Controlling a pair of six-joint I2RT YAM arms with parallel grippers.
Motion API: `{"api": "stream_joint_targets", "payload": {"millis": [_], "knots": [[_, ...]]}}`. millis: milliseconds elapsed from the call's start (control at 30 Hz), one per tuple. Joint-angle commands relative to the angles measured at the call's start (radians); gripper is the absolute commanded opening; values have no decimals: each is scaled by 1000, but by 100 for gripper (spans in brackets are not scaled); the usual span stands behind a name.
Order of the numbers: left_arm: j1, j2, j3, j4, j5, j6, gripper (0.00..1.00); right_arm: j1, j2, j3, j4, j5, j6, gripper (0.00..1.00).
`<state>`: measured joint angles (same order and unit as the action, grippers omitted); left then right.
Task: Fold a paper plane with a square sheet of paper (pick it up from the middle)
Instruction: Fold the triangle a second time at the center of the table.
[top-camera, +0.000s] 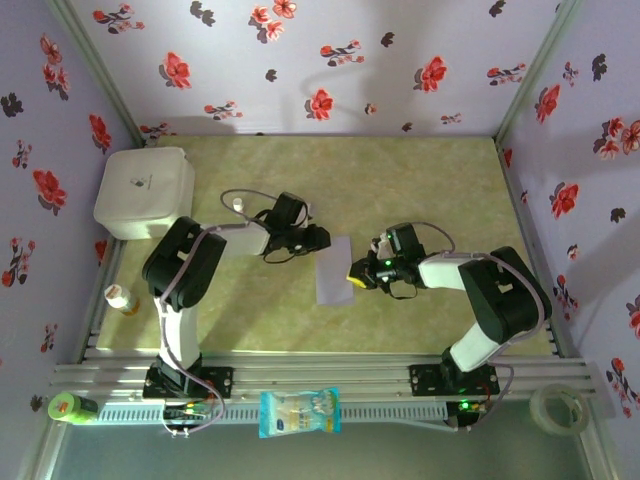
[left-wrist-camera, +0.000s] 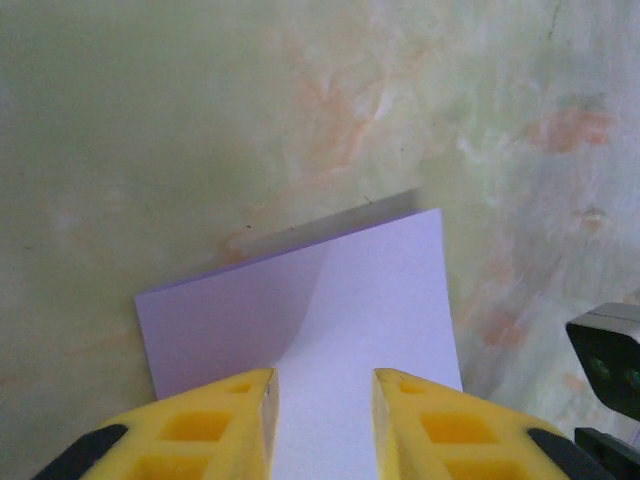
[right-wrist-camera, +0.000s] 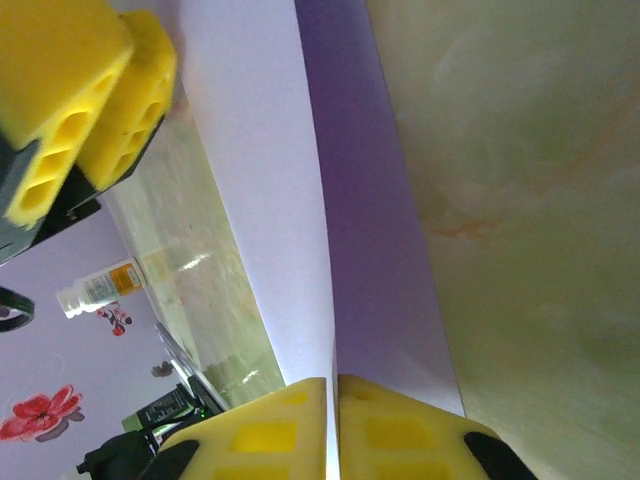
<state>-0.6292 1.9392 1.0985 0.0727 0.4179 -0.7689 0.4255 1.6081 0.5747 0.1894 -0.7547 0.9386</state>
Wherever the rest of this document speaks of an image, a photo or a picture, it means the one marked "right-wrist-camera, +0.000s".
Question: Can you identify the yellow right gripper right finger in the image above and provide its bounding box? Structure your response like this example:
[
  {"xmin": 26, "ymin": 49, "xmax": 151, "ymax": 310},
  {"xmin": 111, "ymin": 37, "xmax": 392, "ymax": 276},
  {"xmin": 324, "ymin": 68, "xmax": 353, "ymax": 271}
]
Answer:
[{"xmin": 337, "ymin": 373, "xmax": 539, "ymax": 480}]

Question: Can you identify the white orange pill bottle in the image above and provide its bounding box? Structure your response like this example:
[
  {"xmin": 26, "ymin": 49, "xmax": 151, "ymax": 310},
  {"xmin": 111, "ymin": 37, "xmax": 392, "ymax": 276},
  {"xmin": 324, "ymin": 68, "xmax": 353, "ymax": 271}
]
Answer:
[{"xmin": 54, "ymin": 255, "xmax": 147, "ymax": 320}]

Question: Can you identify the aluminium table edge rail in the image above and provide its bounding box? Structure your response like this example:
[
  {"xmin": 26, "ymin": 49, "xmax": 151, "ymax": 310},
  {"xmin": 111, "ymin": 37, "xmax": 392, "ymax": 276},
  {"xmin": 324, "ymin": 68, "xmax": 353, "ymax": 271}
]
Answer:
[{"xmin": 153, "ymin": 322, "xmax": 231, "ymax": 416}]

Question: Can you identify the green bottle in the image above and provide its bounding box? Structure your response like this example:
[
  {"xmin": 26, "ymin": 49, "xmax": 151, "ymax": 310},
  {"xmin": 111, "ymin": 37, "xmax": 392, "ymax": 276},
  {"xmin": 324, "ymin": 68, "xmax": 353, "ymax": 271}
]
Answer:
[{"xmin": 122, "ymin": 384, "xmax": 195, "ymax": 435}]

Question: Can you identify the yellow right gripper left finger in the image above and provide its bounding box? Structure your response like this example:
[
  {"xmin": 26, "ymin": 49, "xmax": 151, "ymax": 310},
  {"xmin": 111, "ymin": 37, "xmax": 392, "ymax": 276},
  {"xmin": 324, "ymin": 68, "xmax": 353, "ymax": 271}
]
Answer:
[{"xmin": 154, "ymin": 377, "xmax": 334, "ymax": 480}]

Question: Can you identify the black left camera cable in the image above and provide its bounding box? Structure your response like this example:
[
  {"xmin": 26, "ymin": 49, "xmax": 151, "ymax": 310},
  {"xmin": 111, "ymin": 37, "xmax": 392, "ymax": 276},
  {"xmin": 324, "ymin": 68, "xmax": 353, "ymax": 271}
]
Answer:
[{"xmin": 0, "ymin": 286, "xmax": 37, "ymax": 334}]

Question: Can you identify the purple square paper sheet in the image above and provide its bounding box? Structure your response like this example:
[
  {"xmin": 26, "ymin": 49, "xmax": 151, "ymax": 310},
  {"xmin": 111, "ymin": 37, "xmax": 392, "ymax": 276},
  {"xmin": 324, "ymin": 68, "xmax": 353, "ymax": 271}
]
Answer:
[{"xmin": 177, "ymin": 0, "xmax": 467, "ymax": 480}]

